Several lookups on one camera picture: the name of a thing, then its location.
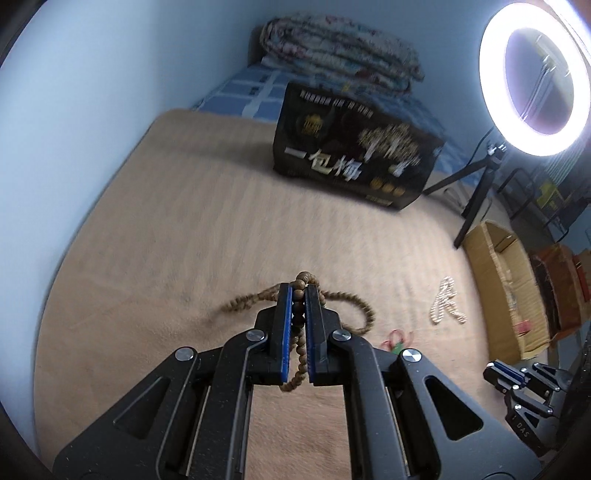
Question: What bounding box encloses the brown wooden bead necklace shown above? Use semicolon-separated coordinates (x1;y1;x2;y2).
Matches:
220;270;378;394

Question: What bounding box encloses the red cord jade pendant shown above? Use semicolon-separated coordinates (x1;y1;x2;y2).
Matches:
380;329;414;354

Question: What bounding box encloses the open cardboard box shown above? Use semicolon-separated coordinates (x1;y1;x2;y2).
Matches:
463;221;550;365

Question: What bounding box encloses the black clothes rack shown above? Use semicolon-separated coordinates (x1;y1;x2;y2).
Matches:
496;159;583;242

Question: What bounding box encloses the yellow crate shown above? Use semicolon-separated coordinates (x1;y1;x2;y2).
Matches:
536;181;560;209

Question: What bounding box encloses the black tripod stand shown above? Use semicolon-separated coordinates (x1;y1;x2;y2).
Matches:
421;140;509;250

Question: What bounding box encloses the black snack bag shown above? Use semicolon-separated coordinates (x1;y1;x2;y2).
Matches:
273;81;445;210

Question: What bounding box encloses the blue patterned bed sheet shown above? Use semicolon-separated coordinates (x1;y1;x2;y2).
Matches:
193;63;468;173

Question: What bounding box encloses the folded floral quilt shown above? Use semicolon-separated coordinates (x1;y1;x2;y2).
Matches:
259;13;425;93

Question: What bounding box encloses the white ring light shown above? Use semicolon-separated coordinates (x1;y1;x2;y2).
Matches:
479;1;590;157

